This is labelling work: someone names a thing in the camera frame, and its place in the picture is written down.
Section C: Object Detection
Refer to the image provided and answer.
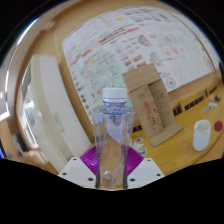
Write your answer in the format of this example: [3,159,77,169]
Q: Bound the flat round red coaster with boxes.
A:
[213,120,224,132]

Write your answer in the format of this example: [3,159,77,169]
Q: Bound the small colourful card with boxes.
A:
[133,136,145,145]
[136,146,148,157]

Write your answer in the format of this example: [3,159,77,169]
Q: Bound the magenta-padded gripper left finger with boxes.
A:
[58,145,98,189]

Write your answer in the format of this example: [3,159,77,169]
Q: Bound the large printed wall poster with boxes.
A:
[61,5,216,125]

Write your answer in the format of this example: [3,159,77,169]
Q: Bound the brown cardboard box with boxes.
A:
[121,63,184,148]

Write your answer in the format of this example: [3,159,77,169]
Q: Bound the white marker pen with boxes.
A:
[207,100,219,110]

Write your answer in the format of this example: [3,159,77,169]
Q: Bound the clear plastic water bottle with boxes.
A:
[92,87,136,190]

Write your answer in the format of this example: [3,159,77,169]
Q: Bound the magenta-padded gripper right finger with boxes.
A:
[125,146,165,189]

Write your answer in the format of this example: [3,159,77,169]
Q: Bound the white cup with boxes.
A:
[192,119,212,153]

